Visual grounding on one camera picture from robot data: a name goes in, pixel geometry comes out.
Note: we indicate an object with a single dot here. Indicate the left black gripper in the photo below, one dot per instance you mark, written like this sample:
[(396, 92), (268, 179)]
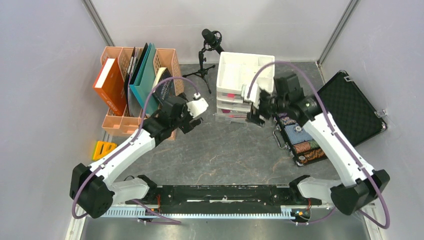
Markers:
[(188, 126)]

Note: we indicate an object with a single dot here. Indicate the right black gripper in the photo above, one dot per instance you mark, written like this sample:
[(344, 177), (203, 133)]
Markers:
[(253, 116)]

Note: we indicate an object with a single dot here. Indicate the dark blue hardcover book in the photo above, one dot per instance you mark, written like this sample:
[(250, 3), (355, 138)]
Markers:
[(165, 90)]

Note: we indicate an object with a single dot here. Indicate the white plastic drawer unit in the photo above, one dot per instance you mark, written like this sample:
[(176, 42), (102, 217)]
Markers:
[(234, 70)]

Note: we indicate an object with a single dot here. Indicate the peach plastic file organizer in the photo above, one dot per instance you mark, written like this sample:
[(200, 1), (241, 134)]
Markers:
[(125, 126)]

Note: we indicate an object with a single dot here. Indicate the orange book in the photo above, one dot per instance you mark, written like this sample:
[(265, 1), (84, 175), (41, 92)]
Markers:
[(109, 85)]

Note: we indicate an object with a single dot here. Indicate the pink white marker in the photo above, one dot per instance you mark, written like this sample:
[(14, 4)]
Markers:
[(237, 116)]

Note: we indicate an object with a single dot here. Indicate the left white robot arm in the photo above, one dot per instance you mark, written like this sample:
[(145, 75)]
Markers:
[(94, 188)]

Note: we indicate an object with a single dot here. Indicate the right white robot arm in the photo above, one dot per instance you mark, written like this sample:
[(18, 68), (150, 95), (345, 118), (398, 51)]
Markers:
[(359, 183)]

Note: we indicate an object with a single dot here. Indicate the green file folder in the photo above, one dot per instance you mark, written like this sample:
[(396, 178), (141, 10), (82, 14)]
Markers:
[(144, 80)]

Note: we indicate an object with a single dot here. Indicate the black open carrying case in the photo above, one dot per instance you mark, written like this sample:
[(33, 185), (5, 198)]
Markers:
[(353, 113)]

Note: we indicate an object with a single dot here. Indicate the yellow orange block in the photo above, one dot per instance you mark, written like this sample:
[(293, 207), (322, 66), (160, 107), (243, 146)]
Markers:
[(102, 148)]

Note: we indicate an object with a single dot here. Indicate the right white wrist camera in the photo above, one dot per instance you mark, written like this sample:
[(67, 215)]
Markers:
[(251, 95)]

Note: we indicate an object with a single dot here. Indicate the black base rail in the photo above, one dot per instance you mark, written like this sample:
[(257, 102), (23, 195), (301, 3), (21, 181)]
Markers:
[(225, 199)]

